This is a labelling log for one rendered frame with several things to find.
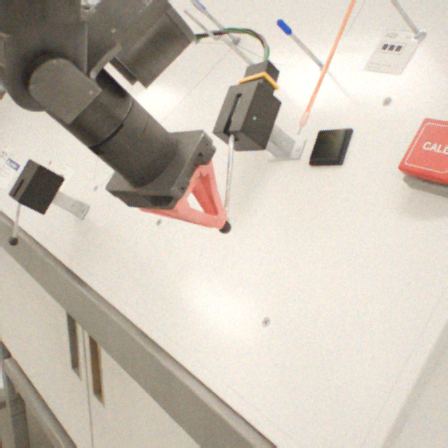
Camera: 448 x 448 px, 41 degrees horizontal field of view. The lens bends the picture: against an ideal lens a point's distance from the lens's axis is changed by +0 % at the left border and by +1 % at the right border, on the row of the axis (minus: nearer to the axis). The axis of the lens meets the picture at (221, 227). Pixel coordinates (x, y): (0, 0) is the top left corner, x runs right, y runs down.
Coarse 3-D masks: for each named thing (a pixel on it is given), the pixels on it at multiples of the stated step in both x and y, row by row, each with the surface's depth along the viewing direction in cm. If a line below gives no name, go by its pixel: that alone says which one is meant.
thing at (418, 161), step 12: (432, 120) 50; (420, 132) 50; (432, 132) 50; (444, 132) 49; (420, 144) 50; (432, 144) 49; (444, 144) 48; (408, 156) 50; (420, 156) 50; (432, 156) 49; (444, 156) 48; (408, 168) 50; (420, 168) 49; (432, 168) 48; (444, 168) 48; (432, 180) 49; (444, 180) 47
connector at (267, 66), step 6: (270, 60) 61; (252, 66) 63; (258, 66) 62; (264, 66) 61; (270, 66) 62; (246, 72) 63; (252, 72) 62; (258, 72) 62; (270, 72) 61; (276, 72) 62; (264, 78) 61; (276, 78) 62; (264, 84) 61; (270, 84) 61; (270, 90) 61
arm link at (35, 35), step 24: (0, 0) 35; (24, 0) 35; (48, 0) 36; (72, 0) 37; (0, 24) 36; (24, 24) 36; (48, 24) 37; (72, 24) 39; (0, 48) 37; (24, 48) 38; (48, 48) 39; (72, 48) 40; (0, 72) 39; (24, 72) 39; (24, 96) 40
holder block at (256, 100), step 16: (240, 96) 61; (256, 96) 59; (272, 96) 61; (224, 112) 61; (240, 112) 59; (256, 112) 59; (272, 112) 61; (224, 128) 60; (240, 128) 58; (256, 128) 59; (240, 144) 61; (256, 144) 60
